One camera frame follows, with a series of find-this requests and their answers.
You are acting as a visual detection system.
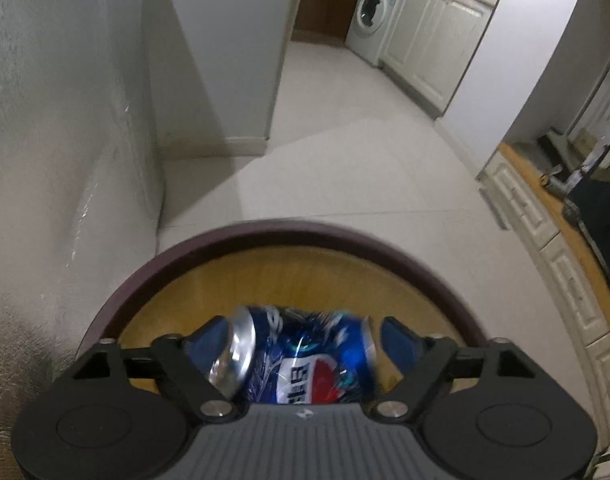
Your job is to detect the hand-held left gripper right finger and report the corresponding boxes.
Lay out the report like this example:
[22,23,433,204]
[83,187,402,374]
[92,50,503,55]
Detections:
[375,317,543,422]

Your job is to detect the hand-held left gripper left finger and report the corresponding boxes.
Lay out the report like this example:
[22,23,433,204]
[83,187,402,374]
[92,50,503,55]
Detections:
[70,316,236,422]

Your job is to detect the blue soda can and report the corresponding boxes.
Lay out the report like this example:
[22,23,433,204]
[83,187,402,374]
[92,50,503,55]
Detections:
[207,304,380,406]

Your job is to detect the yellow bin with brown rim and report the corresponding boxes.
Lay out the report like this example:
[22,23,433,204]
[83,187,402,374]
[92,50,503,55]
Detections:
[80,217,486,406]

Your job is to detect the low cabinet with wooden top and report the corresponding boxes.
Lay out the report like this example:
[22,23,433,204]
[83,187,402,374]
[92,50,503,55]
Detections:
[477,142,610,480]

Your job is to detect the metal tool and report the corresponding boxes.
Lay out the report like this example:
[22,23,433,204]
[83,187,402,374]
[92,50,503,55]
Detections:
[540,165,586,196]

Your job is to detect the dark cloth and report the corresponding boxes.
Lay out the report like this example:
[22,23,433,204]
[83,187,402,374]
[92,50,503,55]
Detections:
[562,127,610,306]

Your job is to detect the white lower kitchen cabinets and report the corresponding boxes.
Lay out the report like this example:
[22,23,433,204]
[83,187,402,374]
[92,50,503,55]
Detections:
[381,0,500,118]

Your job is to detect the white washing machine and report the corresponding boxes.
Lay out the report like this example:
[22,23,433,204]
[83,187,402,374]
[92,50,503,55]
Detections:
[345,0,407,67]

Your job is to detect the brown wooden door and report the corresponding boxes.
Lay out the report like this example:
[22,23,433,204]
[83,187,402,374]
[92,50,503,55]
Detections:
[291,0,370,46]

